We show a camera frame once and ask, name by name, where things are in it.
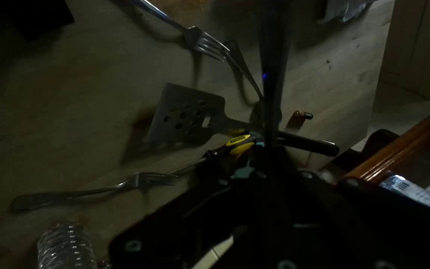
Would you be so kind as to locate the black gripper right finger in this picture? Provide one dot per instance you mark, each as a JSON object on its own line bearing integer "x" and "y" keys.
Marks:
{"x": 335, "y": 225}

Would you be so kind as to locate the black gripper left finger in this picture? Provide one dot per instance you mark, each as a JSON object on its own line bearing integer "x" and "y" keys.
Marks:
{"x": 215, "y": 214}

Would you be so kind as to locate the white striped towel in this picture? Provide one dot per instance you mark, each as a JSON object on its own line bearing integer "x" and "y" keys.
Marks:
{"x": 347, "y": 8}

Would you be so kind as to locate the teal measuring cup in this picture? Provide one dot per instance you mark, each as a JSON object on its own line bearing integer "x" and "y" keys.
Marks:
{"x": 245, "y": 172}

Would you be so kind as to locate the small brown block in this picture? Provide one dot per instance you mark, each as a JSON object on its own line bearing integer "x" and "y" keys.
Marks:
{"x": 299, "y": 120}

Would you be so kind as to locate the steel fork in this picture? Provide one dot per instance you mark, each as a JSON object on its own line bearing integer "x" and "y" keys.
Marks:
{"x": 200, "y": 39}
{"x": 100, "y": 189}

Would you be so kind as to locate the clear plastic water bottle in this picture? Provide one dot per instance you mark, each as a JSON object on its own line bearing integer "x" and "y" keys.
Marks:
{"x": 66, "y": 247}

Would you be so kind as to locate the brown wooden table rail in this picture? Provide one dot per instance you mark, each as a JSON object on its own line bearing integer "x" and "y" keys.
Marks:
{"x": 403, "y": 147}

